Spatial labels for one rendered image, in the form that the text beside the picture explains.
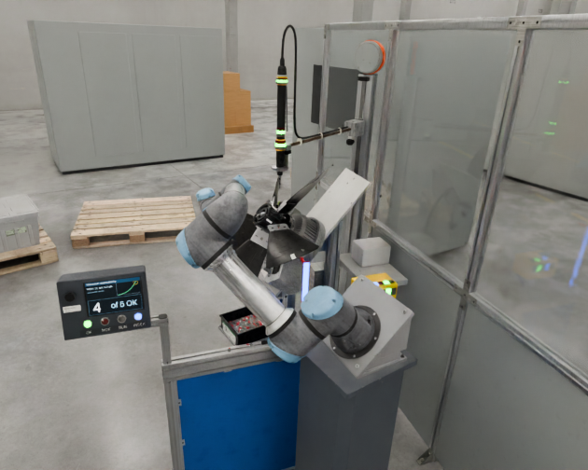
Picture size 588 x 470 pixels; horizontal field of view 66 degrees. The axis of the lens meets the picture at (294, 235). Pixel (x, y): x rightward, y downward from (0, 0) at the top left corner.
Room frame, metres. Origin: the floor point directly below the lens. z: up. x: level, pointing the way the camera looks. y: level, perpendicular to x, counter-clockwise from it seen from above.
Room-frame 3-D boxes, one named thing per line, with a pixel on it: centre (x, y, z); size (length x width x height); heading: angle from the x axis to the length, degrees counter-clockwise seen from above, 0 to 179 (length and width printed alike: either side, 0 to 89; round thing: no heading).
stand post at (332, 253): (2.07, -0.20, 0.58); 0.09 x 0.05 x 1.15; 20
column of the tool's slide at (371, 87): (2.42, -0.35, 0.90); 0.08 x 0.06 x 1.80; 55
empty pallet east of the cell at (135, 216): (4.57, 1.71, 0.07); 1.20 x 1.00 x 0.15; 107
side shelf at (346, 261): (2.13, -0.41, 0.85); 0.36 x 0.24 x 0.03; 20
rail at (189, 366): (1.46, 0.04, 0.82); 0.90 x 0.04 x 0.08; 110
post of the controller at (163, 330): (1.31, 0.44, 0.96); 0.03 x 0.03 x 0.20; 20
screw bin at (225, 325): (1.59, 0.16, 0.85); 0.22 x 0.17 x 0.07; 125
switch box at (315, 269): (2.16, -0.17, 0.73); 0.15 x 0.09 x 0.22; 110
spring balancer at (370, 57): (2.42, -0.35, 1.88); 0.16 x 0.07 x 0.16; 55
